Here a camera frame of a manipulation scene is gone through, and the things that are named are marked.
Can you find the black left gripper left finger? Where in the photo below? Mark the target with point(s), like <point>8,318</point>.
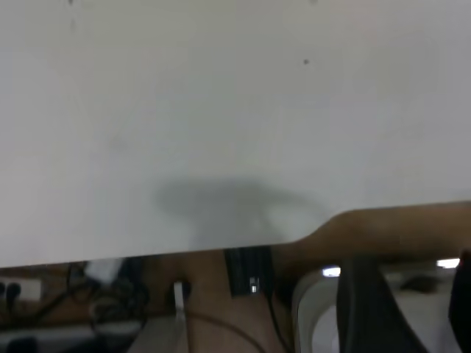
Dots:
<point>368,316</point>

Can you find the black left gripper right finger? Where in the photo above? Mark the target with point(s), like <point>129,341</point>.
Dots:
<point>463,301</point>

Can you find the white curved plastic object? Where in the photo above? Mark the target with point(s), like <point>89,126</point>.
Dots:
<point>305,312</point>

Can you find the black electronics box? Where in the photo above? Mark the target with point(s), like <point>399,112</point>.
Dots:
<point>243,272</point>

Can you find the white power strip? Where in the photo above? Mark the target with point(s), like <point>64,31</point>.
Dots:
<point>31,288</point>

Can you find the black power plug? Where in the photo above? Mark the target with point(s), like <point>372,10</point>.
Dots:
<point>11,292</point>

